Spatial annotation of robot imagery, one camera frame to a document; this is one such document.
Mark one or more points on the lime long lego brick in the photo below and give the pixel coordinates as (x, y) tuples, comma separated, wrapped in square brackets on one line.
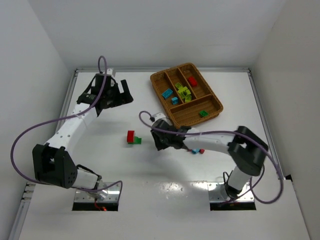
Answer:
[(182, 90)]

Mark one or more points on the green lego under red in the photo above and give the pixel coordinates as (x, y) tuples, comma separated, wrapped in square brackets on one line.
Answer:
[(137, 140)]

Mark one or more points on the lime square lego brick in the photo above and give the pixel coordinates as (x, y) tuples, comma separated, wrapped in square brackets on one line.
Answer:
[(178, 86)]

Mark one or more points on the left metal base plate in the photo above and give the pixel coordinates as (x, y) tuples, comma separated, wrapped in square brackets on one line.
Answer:
[(108, 193)]

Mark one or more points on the lime lego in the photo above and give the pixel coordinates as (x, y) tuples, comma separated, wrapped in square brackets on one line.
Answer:
[(187, 98)]

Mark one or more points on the red rectangular lego brick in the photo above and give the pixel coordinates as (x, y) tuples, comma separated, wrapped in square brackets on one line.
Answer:
[(192, 81)]

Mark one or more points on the metal base plate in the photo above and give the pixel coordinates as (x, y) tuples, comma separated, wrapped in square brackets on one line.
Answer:
[(108, 193), (219, 194)]

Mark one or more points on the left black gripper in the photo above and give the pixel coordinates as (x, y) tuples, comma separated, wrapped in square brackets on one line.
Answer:
[(118, 95)]

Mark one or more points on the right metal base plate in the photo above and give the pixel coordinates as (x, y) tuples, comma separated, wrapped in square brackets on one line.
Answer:
[(219, 194)]

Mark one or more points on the blue fish lego assembly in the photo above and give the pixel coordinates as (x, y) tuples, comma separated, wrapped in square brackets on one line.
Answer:
[(196, 151)]

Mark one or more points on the small blue lego brick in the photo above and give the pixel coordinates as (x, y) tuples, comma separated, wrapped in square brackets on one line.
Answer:
[(174, 100)]

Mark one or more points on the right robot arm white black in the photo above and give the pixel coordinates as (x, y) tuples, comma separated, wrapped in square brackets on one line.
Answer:
[(245, 148)]

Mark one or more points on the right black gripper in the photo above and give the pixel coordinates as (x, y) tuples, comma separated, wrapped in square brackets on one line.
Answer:
[(159, 138)]

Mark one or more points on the brown wicker divided basket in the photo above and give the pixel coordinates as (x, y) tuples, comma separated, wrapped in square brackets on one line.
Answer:
[(203, 97)]

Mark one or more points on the blue long lego brick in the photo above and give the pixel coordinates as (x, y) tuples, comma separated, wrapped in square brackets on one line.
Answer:
[(167, 93)]

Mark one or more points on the dark green lego brick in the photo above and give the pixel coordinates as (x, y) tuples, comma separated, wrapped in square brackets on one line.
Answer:
[(203, 113)]

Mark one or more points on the small lime lego brick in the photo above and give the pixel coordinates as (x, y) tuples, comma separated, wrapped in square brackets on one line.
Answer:
[(185, 93)]

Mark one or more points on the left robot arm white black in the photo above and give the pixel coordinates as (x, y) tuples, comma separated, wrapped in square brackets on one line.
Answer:
[(52, 161)]

